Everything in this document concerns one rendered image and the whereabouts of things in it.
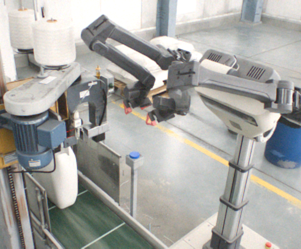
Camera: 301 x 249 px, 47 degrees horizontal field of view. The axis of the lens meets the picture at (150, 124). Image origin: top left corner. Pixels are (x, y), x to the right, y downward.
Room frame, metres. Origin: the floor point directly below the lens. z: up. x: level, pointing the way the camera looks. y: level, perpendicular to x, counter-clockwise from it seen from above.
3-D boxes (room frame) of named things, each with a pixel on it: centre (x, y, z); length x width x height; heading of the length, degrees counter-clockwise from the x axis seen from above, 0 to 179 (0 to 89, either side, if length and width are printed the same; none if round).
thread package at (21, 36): (1.57, 0.59, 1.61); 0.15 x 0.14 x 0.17; 44
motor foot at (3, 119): (1.31, 0.59, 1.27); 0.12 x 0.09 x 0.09; 134
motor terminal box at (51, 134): (1.24, 0.41, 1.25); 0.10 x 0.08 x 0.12; 159
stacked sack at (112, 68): (4.78, 0.31, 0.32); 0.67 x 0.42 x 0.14; 138
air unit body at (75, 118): (1.53, 0.37, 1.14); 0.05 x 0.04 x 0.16; 134
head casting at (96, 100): (1.73, 0.43, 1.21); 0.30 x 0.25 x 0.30; 44
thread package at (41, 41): (1.39, 0.41, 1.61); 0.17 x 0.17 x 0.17
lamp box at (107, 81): (1.75, 0.25, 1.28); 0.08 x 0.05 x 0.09; 44
